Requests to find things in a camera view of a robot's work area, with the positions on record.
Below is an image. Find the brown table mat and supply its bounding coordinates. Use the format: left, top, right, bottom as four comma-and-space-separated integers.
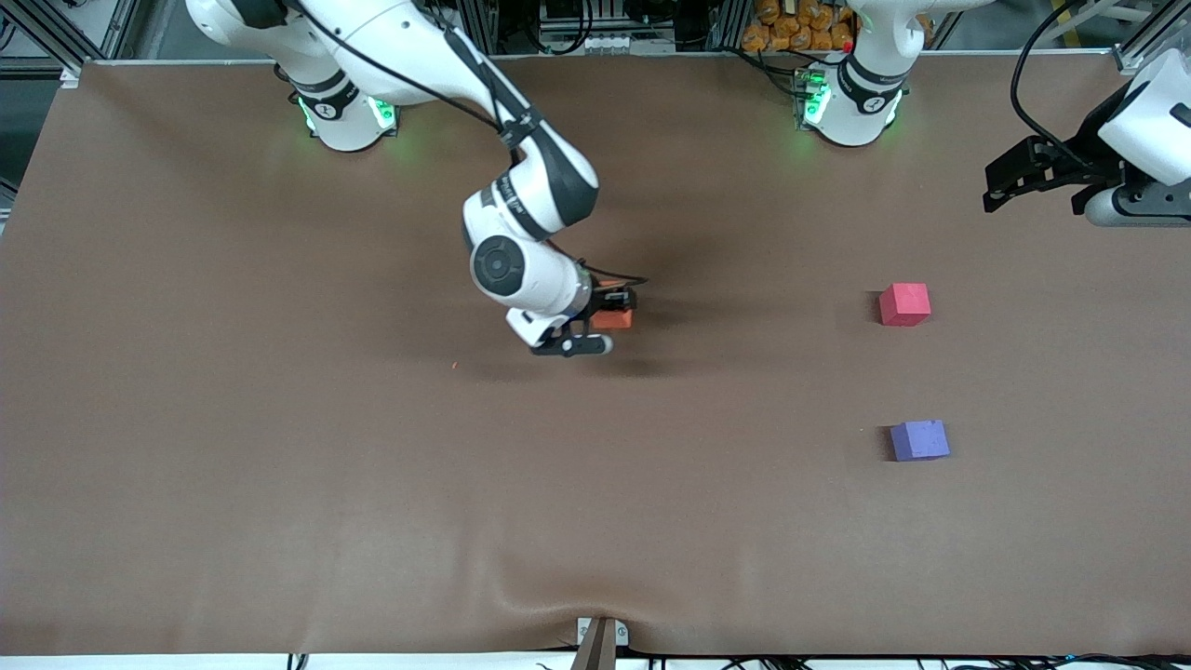
0, 51, 1191, 658

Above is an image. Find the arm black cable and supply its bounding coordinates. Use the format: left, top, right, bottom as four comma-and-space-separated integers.
298, 0, 649, 285
1011, 0, 1127, 168

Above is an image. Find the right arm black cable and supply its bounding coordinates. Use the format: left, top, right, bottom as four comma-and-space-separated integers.
298, 0, 649, 285

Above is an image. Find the white connector strip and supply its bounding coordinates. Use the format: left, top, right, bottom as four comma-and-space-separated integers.
542, 33, 677, 53

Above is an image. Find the small metal bracket plate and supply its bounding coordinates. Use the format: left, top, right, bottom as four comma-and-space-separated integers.
577, 617, 629, 648

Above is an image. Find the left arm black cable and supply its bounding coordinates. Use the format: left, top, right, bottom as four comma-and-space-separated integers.
1011, 0, 1127, 168

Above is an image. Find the red foam block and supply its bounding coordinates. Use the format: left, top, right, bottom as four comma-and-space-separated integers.
879, 283, 931, 328

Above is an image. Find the white power strip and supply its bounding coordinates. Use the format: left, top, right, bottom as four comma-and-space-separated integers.
395, 0, 440, 40

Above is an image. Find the pile of orange objects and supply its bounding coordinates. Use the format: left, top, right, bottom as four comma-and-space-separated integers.
742, 0, 857, 53

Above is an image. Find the brown narrow post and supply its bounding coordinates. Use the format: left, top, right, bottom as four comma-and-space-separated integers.
569, 619, 620, 670

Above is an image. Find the purple foam block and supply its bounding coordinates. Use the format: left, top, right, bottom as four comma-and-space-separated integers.
890, 420, 951, 462

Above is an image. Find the aluminium frame corner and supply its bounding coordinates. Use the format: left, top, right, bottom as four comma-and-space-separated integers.
1112, 0, 1191, 75
0, 0, 141, 89

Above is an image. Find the silver table edge rail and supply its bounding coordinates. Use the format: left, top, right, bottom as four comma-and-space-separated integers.
82, 48, 1117, 66

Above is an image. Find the black cable bundle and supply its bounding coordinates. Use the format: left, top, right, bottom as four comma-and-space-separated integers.
642, 653, 1191, 670

